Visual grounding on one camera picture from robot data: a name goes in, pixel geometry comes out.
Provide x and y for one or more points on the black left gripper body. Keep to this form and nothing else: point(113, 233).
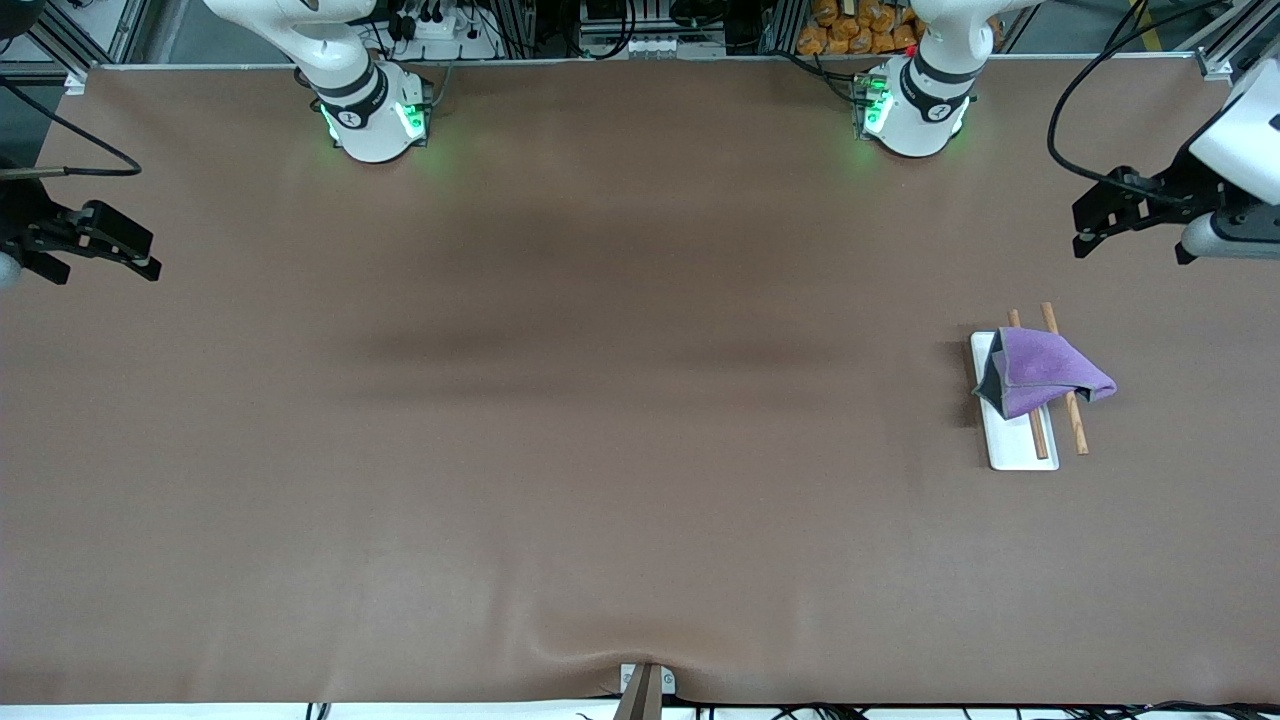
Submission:
point(1183, 187)

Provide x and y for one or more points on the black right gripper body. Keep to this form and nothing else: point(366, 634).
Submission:
point(22, 222)

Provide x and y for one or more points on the purple towel with grey back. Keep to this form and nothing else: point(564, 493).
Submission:
point(1040, 370)

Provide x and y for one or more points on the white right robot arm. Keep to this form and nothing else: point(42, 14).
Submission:
point(370, 120)

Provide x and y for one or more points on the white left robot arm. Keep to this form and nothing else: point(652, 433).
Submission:
point(920, 110)

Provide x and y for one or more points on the white rack with wooden bars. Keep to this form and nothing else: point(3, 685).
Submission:
point(1020, 450)

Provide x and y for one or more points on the orange snack packets pile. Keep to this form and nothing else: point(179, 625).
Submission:
point(850, 30)

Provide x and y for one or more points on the white power strip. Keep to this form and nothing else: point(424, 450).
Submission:
point(455, 38)

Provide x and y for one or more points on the white terminal block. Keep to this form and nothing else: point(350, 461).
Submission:
point(670, 46)

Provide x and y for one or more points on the aluminium frame profile with bracket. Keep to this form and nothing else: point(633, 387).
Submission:
point(76, 84)
point(1225, 55)

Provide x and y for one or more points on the table edge camera mount bracket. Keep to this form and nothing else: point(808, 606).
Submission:
point(645, 695)

